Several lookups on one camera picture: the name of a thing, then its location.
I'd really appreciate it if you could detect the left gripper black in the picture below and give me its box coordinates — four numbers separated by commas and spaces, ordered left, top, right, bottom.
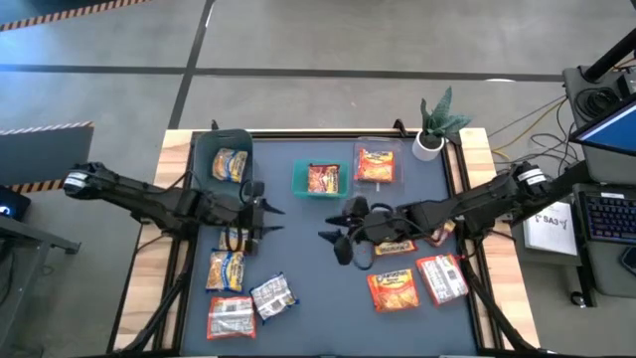
237, 179, 287, 256

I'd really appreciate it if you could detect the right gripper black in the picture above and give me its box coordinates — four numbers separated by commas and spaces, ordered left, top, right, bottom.
317, 196, 372, 265

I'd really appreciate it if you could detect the red Maruchan ramen pack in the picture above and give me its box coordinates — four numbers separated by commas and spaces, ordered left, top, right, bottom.
306, 163, 342, 195
426, 221, 457, 249
373, 240, 418, 258

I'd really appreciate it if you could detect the blue Maruchan ramen pack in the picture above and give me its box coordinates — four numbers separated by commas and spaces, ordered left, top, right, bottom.
205, 250, 246, 293
248, 271, 300, 324
212, 147, 248, 184
217, 226, 255, 254

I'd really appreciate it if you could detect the orange Maruchan ramen pack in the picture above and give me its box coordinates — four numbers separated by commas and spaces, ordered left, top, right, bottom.
366, 268, 421, 313
355, 147, 397, 184

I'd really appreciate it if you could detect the small turquoise plastic bin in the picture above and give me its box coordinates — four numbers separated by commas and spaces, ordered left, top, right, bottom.
291, 157, 351, 200

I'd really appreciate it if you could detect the clear plastic bin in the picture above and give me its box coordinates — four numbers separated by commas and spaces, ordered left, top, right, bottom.
352, 137, 406, 213

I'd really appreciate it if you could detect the dark teal plastic bin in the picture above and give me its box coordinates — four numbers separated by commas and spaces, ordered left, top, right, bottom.
191, 127, 255, 200

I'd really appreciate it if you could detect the blue-grey table mat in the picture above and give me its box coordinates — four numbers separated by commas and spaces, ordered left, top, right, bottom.
179, 137, 481, 357

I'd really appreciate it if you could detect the red-orange edged ramen pack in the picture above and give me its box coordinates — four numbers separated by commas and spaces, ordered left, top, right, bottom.
206, 295, 258, 341
415, 253, 470, 306

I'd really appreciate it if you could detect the potted plant white pot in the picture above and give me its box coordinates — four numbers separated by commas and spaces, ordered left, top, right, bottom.
410, 87, 473, 163

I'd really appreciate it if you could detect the white paper sign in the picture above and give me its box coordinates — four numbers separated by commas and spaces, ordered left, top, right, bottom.
524, 198, 580, 258

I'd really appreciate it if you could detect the grey hazard-striped board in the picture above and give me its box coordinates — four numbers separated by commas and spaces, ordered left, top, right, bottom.
0, 120, 95, 195

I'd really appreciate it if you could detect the grey metal stand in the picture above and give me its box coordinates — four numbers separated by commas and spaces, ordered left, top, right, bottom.
0, 213, 83, 358

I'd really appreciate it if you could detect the black box with light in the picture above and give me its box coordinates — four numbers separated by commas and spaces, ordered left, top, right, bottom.
0, 184, 32, 223

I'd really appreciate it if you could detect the black keyboard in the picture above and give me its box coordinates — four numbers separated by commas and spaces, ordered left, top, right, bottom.
575, 191, 636, 245

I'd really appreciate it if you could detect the computer monitor blue screen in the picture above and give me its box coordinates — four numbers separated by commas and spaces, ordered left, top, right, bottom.
568, 96, 636, 158

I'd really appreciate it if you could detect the black diagonal pole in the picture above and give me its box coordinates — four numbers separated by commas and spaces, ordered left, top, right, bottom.
583, 42, 636, 84

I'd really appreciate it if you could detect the black aluminium table frame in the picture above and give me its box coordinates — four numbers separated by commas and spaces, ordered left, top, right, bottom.
106, 118, 541, 358

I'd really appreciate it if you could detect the yellow floor cable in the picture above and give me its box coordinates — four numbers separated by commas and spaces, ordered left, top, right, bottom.
489, 96, 567, 183

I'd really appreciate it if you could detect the coiled black cable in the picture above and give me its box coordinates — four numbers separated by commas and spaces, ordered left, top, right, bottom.
573, 85, 622, 123

